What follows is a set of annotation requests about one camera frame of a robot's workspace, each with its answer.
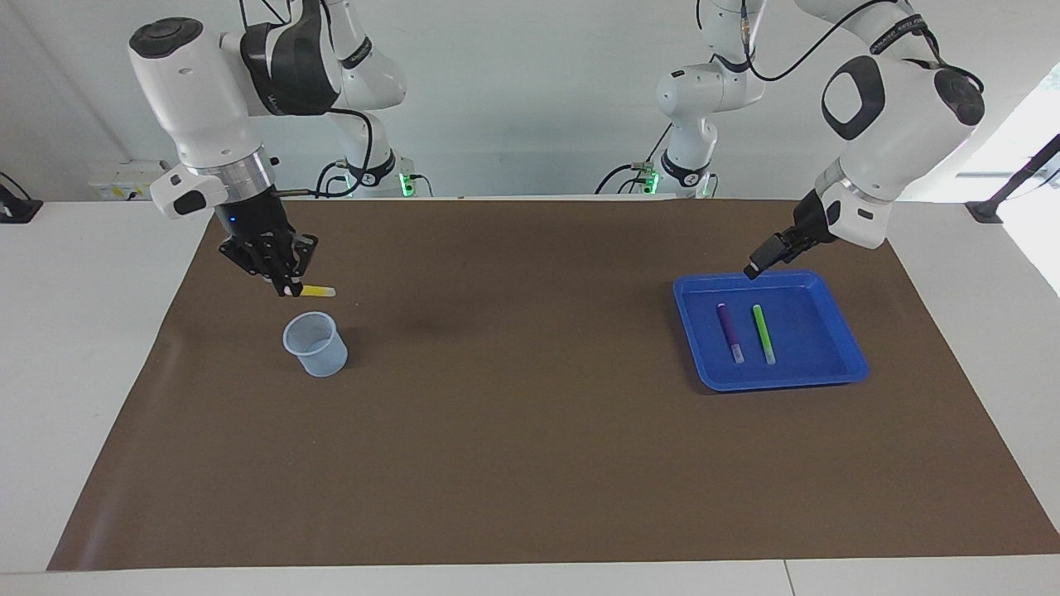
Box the black table clamp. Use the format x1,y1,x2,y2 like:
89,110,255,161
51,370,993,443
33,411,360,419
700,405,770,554
0,172,44,224

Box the blue plastic tray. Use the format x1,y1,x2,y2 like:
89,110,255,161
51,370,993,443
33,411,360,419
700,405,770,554
672,271,870,392

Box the black right base cables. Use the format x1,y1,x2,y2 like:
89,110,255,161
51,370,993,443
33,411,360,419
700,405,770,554
319,156,433,199

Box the black camera stand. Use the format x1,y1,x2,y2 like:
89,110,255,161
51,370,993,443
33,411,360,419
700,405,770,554
965,132,1060,224

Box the purple pen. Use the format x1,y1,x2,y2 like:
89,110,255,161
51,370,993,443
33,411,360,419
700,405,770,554
716,303,745,365

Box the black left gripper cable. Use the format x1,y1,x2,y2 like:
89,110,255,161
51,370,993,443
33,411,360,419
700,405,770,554
696,0,986,92

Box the black left base cables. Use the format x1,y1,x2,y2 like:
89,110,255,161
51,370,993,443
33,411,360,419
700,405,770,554
595,124,673,196

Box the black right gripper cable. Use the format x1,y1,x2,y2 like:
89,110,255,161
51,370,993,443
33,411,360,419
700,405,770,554
238,0,378,199

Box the green pen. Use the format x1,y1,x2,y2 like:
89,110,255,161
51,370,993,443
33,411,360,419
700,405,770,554
752,304,778,366

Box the white wall socket box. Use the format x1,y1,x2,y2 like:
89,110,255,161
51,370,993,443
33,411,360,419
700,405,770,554
89,161,177,202

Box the translucent plastic cup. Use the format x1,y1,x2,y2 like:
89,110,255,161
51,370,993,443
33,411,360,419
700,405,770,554
282,311,349,378

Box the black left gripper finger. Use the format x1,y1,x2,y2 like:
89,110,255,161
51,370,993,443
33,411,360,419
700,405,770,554
743,234,787,278
751,239,798,280

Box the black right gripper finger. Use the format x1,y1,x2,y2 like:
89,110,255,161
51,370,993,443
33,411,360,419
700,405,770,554
275,234,320,300
218,240,278,281

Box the brown table mat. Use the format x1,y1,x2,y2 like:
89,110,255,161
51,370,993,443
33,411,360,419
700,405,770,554
47,197,1060,572

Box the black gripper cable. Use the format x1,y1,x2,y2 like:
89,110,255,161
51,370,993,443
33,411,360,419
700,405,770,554
238,0,378,199
696,0,986,92

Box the black base cables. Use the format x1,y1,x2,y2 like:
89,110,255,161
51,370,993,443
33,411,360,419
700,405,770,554
319,156,433,199
595,124,673,196

